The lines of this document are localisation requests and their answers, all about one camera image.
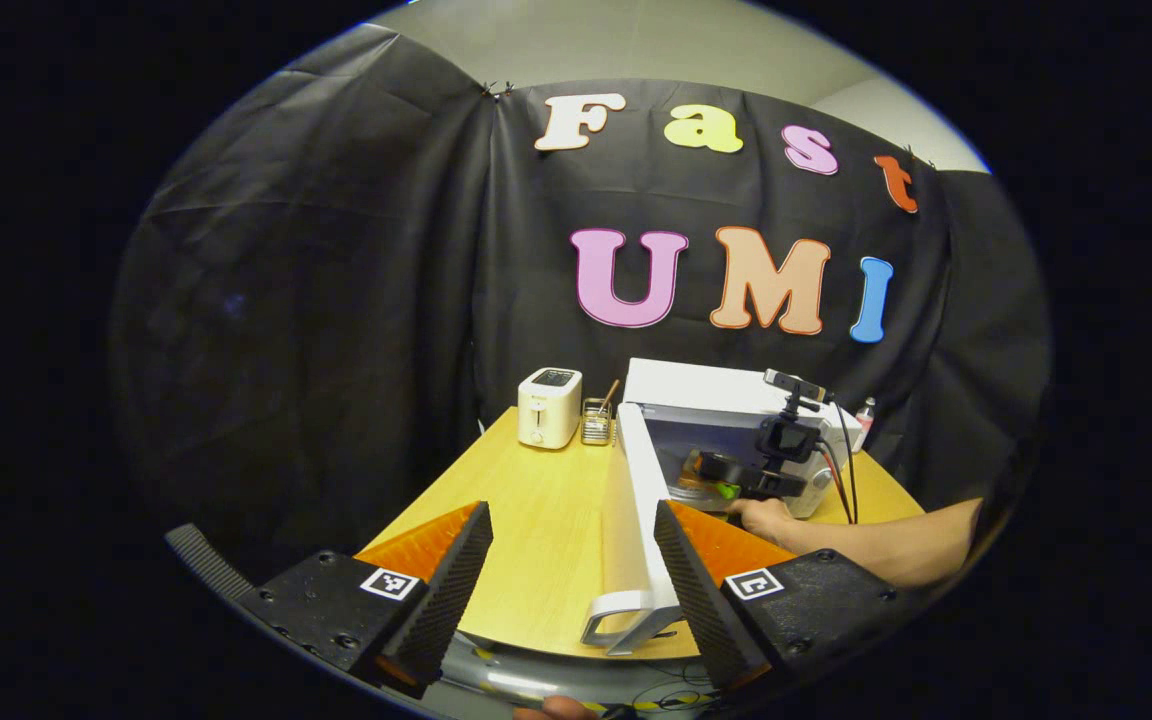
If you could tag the white microwave oven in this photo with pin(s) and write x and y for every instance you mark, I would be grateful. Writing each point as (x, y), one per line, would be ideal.
(696, 385)

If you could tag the wooden stick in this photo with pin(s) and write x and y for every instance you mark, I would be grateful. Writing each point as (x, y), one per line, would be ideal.
(611, 393)

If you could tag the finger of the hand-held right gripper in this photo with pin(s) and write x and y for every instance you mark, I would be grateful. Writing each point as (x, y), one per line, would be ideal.
(721, 468)

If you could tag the small pink label bottle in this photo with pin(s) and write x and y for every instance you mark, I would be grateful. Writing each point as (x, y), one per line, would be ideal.
(866, 420)

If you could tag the black backdrop cloth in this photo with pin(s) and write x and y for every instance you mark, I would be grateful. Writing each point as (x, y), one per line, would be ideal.
(336, 300)

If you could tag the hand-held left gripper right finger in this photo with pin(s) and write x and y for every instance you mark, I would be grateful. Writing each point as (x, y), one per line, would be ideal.
(701, 600)

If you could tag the white toaster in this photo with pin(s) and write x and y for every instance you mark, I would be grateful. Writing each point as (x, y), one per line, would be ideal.
(548, 410)

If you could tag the grey ribbed strip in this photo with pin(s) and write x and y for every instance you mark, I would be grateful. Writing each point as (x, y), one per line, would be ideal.
(206, 562)

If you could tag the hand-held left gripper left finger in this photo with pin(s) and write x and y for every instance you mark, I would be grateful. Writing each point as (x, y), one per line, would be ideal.
(446, 600)

